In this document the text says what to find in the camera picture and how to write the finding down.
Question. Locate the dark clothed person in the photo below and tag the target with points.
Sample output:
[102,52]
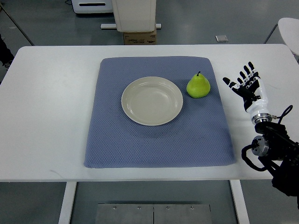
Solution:
[6,57]

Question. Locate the green pear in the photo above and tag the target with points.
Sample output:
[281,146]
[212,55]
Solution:
[198,86]

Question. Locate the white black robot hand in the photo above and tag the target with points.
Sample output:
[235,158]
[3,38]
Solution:
[251,89]

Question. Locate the white chair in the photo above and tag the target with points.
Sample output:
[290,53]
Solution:
[289,31]

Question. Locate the cream ceramic plate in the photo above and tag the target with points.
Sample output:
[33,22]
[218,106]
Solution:
[152,101]

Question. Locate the blue textured mat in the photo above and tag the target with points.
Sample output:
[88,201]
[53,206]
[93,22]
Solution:
[198,137]

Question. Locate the thin dark pole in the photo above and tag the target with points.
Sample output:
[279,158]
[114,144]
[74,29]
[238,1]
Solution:
[16,24]

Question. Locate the cardboard box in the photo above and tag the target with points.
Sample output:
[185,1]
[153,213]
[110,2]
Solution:
[140,38]

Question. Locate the grey metal floor plate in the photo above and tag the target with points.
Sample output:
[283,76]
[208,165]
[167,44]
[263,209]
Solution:
[153,214]

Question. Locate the white appliance with slot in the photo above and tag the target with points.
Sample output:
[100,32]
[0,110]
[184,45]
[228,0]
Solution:
[92,6]

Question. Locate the white table frame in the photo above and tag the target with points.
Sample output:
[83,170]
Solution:
[235,185]

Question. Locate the small grey floor plate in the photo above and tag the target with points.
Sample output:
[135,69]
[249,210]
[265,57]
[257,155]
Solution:
[221,38]

